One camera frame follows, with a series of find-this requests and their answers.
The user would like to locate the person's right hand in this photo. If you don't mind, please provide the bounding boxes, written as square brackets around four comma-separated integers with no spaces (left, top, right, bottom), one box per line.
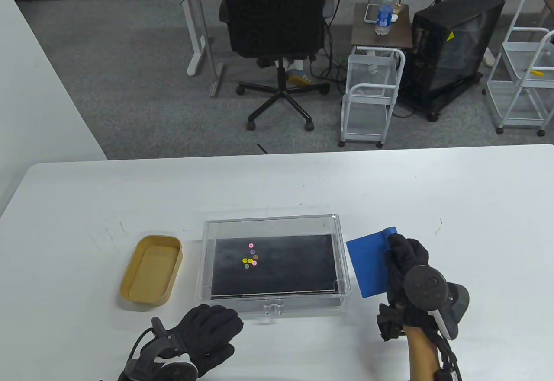
[377,233,431,343]

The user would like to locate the person's left hand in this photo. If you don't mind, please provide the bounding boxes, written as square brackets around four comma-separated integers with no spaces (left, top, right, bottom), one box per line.
[167,304,244,377]

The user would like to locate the blue scraper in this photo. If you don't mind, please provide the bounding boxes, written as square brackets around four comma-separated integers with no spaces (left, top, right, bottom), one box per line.
[346,226,399,299]

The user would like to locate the tan bento box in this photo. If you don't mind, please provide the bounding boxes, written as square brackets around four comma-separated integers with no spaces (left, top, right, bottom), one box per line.
[119,235,183,305]

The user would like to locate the group of colourful buttons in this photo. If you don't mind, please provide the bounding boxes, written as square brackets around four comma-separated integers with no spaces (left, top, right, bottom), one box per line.
[242,243,259,269]

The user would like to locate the clear plastic drawer organizer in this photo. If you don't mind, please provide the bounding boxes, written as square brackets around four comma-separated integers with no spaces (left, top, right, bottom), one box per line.
[196,214,352,317]

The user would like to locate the person's right forearm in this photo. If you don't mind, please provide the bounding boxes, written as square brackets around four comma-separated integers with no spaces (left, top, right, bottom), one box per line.
[405,325,442,381]

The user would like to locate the black organizer liner mat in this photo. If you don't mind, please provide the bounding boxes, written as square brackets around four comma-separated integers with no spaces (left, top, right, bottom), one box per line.
[211,234,338,298]

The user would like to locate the black right hand controller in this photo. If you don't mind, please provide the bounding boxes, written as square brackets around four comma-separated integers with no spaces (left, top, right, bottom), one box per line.
[405,265,470,340]

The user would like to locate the black hand controller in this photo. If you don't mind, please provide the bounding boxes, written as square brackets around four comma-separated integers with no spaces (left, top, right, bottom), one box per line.
[405,265,470,340]
[118,317,199,381]

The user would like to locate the black left hand controller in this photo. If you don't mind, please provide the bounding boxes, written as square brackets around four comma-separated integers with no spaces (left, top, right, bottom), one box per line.
[118,317,199,381]

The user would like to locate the white cart with wooden top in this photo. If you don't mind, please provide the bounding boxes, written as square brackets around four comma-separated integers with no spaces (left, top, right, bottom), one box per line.
[338,2,414,148]

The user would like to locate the black computer tower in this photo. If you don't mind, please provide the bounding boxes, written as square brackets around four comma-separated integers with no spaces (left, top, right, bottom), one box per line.
[397,0,506,122]

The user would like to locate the clear water bottle blue label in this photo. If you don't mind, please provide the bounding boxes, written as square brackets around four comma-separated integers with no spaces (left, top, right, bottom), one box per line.
[374,0,398,35]

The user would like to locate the black office chair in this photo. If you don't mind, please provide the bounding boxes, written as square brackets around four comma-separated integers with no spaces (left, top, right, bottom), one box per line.
[216,0,330,131]

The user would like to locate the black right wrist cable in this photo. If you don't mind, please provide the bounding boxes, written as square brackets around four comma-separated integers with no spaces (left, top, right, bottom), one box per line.
[426,323,459,373]

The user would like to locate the bundle of black floor cables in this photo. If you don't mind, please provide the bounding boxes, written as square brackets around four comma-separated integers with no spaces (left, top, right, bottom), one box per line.
[308,0,352,84]

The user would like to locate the white wire rolling cart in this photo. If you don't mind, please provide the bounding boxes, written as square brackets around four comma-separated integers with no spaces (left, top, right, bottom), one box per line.
[483,0,554,136]

